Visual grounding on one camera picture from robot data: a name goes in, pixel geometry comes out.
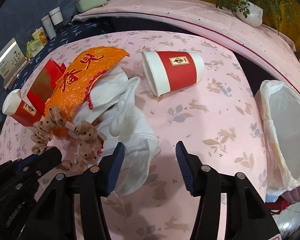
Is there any white bag lined trash bin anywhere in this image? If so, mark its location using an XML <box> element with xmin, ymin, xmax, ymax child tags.
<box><xmin>255</xmin><ymin>80</ymin><xmax>300</xmax><ymax>202</ymax></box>

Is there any red white paper cup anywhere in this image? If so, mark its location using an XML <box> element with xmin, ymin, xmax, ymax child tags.
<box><xmin>142</xmin><ymin>51</ymin><xmax>205</xmax><ymax>97</ymax></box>

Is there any tall white bottle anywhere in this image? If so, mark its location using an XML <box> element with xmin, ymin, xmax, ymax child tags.
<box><xmin>41</xmin><ymin>15</ymin><xmax>57</xmax><ymax>40</ymax></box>

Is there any red handled object on floor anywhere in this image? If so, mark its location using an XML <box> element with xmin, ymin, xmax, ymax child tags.
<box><xmin>266</xmin><ymin>196</ymin><xmax>291</xmax><ymax>215</ymax></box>

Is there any brown polka dot scrunchie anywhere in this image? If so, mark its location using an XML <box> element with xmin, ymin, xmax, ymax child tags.
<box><xmin>31</xmin><ymin>107</ymin><xmax>103</xmax><ymax>173</ymax></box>

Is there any orange plastic bag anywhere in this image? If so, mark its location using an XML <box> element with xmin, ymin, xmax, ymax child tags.
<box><xmin>44</xmin><ymin>46</ymin><xmax>129</xmax><ymax>121</ymax></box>

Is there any white cloth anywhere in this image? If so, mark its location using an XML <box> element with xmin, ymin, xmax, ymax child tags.
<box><xmin>72</xmin><ymin>65</ymin><xmax>160</xmax><ymax>196</ymax></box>

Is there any pink rabbit print tablecloth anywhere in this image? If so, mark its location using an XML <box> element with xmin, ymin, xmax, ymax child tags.
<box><xmin>0</xmin><ymin>31</ymin><xmax>277</xmax><ymax>239</ymax></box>

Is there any small green yellow box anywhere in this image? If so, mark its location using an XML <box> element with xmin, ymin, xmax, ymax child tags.
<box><xmin>26</xmin><ymin>39</ymin><xmax>44</xmax><ymax>58</ymax></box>

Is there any navy floral cloth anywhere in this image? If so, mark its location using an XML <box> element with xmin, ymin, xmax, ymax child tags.
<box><xmin>7</xmin><ymin>19</ymin><xmax>110</xmax><ymax>92</ymax></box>

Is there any cream patterned cup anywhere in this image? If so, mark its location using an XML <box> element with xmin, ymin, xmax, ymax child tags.
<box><xmin>32</xmin><ymin>27</ymin><xmax>48</xmax><ymax>46</ymax></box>

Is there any white cylindrical jar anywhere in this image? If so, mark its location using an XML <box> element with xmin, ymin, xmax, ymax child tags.
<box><xmin>49</xmin><ymin>7</ymin><xmax>63</xmax><ymax>26</ymax></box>

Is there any red gift box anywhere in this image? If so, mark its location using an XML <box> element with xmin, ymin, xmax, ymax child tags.
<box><xmin>27</xmin><ymin>59</ymin><xmax>66</xmax><ymax>115</ymax></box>

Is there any pink dotted bed sheet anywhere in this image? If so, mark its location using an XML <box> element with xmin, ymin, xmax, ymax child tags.
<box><xmin>73</xmin><ymin>0</ymin><xmax>300</xmax><ymax>95</ymax></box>

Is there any mint green tissue box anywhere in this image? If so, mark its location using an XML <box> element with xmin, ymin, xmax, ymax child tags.
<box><xmin>75</xmin><ymin>0</ymin><xmax>108</xmax><ymax>12</ymax></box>

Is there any white floral card box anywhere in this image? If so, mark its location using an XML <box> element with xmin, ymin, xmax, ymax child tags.
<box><xmin>0</xmin><ymin>38</ymin><xmax>29</xmax><ymax>89</ymax></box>

